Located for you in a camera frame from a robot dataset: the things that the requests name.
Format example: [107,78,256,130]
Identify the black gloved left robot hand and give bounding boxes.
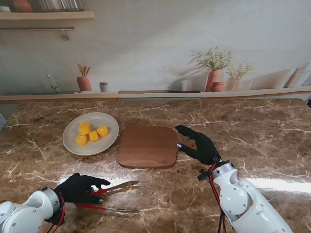
[53,172,111,204]

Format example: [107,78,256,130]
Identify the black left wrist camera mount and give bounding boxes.
[45,206,64,225]

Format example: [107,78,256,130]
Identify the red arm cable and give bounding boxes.
[208,163,228,233]
[46,195,66,233]

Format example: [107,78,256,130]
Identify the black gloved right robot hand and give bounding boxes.
[174,125,222,166]

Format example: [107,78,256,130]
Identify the round cream plate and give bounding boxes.
[62,112,120,156]

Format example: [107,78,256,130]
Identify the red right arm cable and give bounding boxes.
[208,163,228,233]

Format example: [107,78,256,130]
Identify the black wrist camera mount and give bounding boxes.
[198,169,212,182]
[45,206,64,225]

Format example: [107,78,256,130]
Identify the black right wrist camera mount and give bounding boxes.
[198,169,212,182]

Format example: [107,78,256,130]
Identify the brown wooden cutting board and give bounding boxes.
[118,125,197,170]

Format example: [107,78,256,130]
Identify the red left arm cable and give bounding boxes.
[46,195,66,233]

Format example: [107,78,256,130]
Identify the red handled metal tongs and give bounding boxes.
[74,180,141,216]

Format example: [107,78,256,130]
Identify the printed kitchen backdrop banner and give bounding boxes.
[0,0,311,105]

